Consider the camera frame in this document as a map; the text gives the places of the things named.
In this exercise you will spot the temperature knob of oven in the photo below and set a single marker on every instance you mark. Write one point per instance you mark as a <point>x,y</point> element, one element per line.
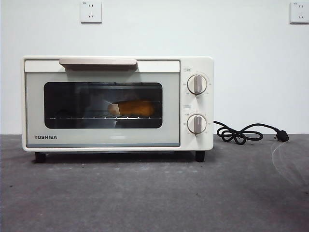
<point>197,84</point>

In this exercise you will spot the white wall socket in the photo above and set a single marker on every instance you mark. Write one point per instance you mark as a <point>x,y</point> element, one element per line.
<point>91,12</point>
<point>299,12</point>

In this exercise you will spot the white Toshiba toaster oven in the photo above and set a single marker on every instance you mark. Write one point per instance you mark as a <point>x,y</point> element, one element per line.
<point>198,65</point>

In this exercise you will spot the timer knob of oven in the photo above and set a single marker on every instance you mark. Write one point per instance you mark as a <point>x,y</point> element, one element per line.
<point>197,124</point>

